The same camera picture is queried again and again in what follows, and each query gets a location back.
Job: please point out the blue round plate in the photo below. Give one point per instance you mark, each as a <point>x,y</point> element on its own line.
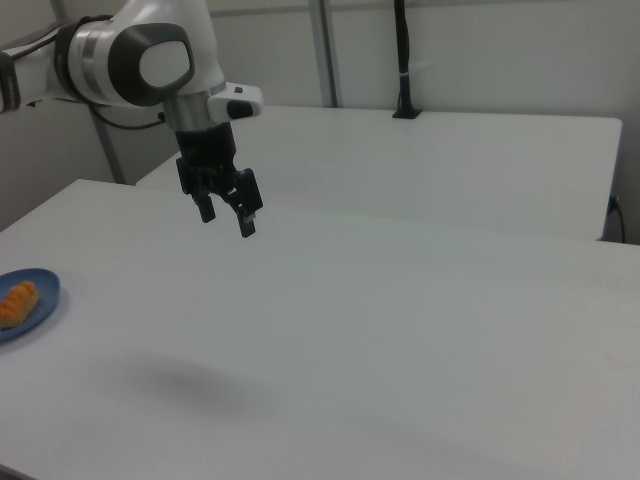
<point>47,292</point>

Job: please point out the orange toy bread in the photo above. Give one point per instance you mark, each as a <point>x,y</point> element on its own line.
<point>19,303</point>

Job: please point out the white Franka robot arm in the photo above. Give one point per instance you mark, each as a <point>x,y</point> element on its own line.
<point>125,55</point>

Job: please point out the grey partition frame post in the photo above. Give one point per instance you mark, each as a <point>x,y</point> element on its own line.
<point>107,150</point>
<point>326,50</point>

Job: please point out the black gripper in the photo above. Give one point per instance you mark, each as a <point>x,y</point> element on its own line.
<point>206,150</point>

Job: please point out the white side table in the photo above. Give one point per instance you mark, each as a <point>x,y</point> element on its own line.
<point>400,165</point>

